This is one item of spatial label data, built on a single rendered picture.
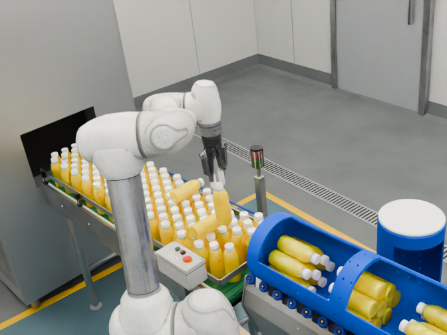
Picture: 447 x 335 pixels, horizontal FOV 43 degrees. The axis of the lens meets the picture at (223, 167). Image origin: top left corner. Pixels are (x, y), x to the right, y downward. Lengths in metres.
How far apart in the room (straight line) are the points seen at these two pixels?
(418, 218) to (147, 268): 1.30
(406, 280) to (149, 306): 0.93
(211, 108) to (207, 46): 5.07
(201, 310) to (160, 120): 0.57
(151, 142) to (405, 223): 1.36
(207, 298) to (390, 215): 1.12
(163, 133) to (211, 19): 5.66
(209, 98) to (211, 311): 0.78
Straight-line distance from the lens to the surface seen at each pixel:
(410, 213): 2.60
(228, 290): 2.43
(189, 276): 2.26
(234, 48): 7.40
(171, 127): 1.51
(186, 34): 6.94
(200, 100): 2.07
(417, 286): 2.13
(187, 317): 1.72
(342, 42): 6.43
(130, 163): 1.59
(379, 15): 6.02
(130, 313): 1.77
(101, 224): 3.05
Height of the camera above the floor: 2.49
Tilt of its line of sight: 29 degrees down
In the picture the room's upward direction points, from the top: 8 degrees counter-clockwise
